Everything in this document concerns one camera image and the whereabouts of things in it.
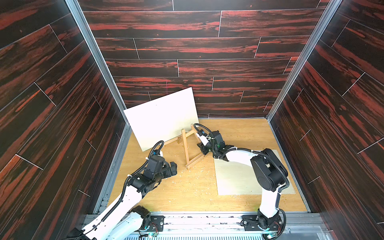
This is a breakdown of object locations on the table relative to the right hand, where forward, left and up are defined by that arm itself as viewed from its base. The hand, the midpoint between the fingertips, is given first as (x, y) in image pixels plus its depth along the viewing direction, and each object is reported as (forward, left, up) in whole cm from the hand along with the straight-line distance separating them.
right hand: (202, 141), depth 98 cm
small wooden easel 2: (-7, +11, +14) cm, 19 cm away
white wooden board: (-20, -21, -12) cm, 31 cm away
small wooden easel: (-16, +8, -1) cm, 18 cm away
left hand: (-22, +17, +5) cm, 28 cm away
